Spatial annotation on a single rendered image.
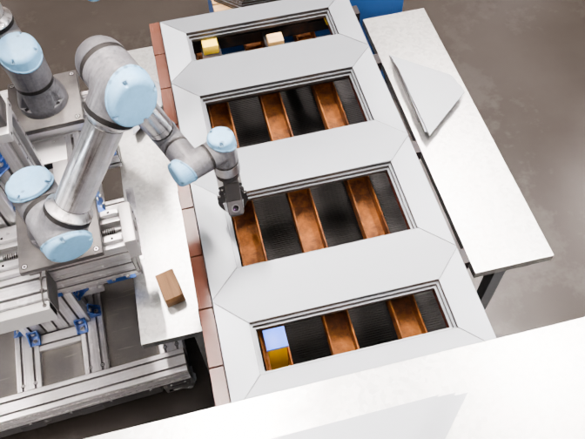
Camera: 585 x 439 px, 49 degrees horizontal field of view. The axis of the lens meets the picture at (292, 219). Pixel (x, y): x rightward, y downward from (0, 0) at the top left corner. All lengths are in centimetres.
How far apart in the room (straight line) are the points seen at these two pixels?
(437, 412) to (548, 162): 205
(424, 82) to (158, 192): 105
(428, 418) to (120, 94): 97
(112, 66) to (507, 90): 259
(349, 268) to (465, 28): 230
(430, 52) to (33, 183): 160
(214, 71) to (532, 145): 171
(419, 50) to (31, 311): 169
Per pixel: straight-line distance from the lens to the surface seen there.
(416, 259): 195
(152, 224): 226
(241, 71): 241
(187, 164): 172
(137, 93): 140
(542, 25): 408
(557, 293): 301
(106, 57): 144
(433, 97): 243
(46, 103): 213
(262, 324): 186
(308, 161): 213
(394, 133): 222
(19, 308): 192
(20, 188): 171
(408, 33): 272
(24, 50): 205
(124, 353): 259
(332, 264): 192
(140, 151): 246
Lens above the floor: 253
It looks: 57 degrees down
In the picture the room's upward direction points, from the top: 3 degrees counter-clockwise
